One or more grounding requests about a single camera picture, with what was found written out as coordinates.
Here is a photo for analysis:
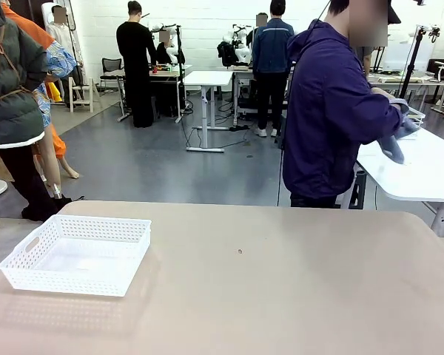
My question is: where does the person's left hand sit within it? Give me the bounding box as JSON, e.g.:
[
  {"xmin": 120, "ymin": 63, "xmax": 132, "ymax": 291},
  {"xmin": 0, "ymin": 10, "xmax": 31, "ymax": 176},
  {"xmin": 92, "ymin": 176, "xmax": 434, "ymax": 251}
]
[{"xmin": 371, "ymin": 86, "xmax": 395, "ymax": 101}]

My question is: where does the lavender grey cloth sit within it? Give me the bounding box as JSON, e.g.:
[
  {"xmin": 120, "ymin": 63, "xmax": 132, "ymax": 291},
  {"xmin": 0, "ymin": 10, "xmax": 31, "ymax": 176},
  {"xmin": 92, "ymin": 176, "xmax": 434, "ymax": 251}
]
[{"xmin": 379, "ymin": 98, "xmax": 420, "ymax": 166}]

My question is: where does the white perforated plastic basket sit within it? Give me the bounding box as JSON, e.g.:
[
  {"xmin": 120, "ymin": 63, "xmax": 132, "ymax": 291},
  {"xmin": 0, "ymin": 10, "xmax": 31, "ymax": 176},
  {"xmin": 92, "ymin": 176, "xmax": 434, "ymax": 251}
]
[{"xmin": 0, "ymin": 214, "xmax": 152, "ymax": 298}]

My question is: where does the person's right forearm purple sleeve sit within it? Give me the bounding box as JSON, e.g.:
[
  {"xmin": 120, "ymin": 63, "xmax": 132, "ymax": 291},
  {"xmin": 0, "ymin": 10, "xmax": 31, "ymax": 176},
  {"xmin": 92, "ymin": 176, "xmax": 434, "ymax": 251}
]
[{"xmin": 358, "ymin": 88, "xmax": 411, "ymax": 143}]

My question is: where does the long desk with boards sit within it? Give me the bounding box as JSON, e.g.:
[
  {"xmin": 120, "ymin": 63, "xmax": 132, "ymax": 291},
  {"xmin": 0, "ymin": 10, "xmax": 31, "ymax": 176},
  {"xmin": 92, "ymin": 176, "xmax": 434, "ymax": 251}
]
[{"xmin": 366, "ymin": 72, "xmax": 444, "ymax": 108}]

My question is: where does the black tripod stand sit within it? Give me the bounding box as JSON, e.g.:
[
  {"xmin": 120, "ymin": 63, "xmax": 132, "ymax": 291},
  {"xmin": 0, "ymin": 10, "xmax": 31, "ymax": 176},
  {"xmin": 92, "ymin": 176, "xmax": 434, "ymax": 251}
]
[{"xmin": 397, "ymin": 24, "xmax": 442, "ymax": 100}]

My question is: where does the person in purple jacket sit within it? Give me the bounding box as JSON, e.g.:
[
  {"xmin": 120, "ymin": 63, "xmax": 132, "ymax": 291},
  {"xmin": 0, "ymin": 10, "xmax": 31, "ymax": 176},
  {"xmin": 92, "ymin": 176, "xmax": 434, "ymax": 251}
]
[{"xmin": 282, "ymin": 0, "xmax": 419, "ymax": 209}]

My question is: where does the black office chair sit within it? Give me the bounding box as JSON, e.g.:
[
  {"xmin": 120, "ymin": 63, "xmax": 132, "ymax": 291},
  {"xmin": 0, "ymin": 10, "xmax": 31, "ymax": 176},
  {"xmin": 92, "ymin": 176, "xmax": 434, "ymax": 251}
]
[{"xmin": 427, "ymin": 58, "xmax": 444, "ymax": 105}]

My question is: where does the white side table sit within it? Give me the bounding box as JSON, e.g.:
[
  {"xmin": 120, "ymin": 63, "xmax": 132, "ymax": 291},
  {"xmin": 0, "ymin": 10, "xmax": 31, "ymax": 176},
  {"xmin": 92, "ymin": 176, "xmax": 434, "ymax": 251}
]
[{"xmin": 356, "ymin": 125, "xmax": 444, "ymax": 237}]

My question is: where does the person in blue jacket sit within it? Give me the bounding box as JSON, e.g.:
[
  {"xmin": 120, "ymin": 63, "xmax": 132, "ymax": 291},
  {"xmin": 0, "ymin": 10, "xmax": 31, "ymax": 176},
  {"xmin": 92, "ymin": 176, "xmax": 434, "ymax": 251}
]
[{"xmin": 252, "ymin": 0, "xmax": 295, "ymax": 138}]

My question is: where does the person behind blue jacket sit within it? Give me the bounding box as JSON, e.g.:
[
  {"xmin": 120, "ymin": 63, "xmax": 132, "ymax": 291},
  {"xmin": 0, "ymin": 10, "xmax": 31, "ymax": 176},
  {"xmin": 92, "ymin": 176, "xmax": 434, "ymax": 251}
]
[{"xmin": 246, "ymin": 13, "xmax": 269, "ymax": 71}]

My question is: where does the grey robot desk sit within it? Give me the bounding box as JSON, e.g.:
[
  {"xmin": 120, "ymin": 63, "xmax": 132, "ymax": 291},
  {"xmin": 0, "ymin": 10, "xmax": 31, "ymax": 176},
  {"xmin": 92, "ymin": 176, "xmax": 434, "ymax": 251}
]
[{"xmin": 232, "ymin": 66, "xmax": 295, "ymax": 126}]

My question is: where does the white and black background robot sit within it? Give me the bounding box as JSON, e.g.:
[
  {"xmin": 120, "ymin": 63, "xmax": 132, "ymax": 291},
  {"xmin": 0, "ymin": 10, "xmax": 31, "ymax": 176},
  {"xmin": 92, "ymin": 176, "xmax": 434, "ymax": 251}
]
[{"xmin": 217, "ymin": 24, "xmax": 253, "ymax": 68}]

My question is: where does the white standing desk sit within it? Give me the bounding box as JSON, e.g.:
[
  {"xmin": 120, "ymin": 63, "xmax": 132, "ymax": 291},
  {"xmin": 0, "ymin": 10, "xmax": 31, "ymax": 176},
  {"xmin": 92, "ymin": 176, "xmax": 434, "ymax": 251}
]
[{"xmin": 184, "ymin": 70, "xmax": 234, "ymax": 153}]

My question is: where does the black pole stand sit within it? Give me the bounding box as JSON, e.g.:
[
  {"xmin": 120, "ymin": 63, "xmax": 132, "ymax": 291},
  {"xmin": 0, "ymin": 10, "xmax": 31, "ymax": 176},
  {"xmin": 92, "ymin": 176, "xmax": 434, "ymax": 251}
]
[{"xmin": 174, "ymin": 24, "xmax": 189, "ymax": 114}]

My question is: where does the wood top desk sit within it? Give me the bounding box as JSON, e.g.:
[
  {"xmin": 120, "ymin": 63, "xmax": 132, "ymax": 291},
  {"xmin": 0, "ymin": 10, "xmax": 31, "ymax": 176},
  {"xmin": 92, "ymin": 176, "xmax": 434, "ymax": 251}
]
[{"xmin": 112, "ymin": 64, "xmax": 193, "ymax": 124}]

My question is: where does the seated person in black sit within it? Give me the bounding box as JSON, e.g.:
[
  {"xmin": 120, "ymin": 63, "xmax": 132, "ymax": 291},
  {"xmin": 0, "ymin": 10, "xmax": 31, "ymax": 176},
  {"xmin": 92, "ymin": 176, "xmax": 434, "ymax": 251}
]
[{"xmin": 155, "ymin": 29, "xmax": 178, "ymax": 66}]

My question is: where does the person in black clothes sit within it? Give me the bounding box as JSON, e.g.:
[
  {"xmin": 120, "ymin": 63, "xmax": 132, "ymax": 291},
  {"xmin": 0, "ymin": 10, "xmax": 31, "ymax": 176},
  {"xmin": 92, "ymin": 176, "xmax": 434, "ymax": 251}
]
[{"xmin": 115, "ymin": 0, "xmax": 158, "ymax": 129}]

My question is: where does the black mesh chair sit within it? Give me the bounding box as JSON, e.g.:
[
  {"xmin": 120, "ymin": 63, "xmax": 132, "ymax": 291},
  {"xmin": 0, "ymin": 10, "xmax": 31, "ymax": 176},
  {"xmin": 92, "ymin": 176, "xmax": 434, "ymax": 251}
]
[{"xmin": 99, "ymin": 57, "xmax": 125, "ymax": 89}]

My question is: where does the white wooden step stool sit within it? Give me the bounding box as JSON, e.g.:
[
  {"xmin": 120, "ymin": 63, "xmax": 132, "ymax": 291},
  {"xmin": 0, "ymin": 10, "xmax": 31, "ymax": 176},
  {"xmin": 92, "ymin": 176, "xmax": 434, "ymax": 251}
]
[{"xmin": 68, "ymin": 75, "xmax": 95, "ymax": 114}]

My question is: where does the figure in white shirt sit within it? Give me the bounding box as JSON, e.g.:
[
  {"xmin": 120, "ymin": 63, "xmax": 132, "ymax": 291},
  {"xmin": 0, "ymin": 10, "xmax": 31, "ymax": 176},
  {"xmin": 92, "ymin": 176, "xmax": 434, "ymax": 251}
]
[{"xmin": 46, "ymin": 4, "xmax": 83, "ymax": 108}]

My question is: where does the mannequin in orange clothes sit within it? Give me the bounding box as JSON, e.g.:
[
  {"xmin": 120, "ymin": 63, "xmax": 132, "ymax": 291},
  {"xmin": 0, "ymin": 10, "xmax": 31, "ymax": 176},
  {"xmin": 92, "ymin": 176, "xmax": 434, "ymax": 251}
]
[{"xmin": 0, "ymin": 0, "xmax": 81, "ymax": 200}]

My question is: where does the white wire rack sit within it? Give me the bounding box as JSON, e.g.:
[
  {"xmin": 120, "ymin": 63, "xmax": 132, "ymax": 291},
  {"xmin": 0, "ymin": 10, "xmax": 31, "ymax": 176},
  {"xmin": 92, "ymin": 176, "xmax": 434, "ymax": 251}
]
[{"xmin": 399, "ymin": 106, "xmax": 426, "ymax": 141}]

